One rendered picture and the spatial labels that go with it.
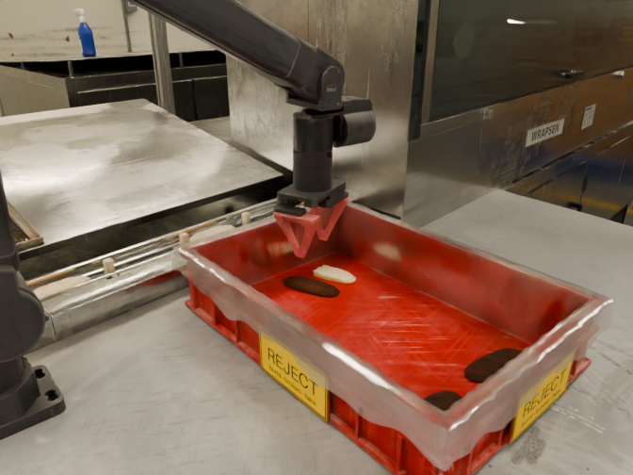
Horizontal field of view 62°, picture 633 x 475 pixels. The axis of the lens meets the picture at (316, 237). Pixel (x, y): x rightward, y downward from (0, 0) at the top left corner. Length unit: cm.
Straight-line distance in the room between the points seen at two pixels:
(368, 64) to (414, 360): 56
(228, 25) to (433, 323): 47
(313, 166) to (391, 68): 31
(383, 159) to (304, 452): 61
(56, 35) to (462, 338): 435
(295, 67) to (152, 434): 45
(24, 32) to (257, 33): 410
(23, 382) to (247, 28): 46
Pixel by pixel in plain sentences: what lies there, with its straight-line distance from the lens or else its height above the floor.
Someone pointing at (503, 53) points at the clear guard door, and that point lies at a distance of 126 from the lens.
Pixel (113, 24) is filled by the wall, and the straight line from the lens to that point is 498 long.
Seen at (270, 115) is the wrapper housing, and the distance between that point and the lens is 122.
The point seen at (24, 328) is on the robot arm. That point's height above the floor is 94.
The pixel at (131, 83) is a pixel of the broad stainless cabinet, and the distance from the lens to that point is 273.
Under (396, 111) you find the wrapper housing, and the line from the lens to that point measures 99.
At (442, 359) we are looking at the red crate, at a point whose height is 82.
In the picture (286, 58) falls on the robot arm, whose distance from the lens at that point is 68.
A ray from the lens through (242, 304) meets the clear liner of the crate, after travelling 64.
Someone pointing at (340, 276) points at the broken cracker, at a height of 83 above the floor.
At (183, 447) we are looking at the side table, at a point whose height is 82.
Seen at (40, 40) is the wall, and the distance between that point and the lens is 475.
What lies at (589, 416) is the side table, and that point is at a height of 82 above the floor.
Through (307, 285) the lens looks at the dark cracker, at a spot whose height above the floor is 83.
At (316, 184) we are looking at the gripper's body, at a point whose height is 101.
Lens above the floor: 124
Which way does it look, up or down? 24 degrees down
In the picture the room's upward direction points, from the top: straight up
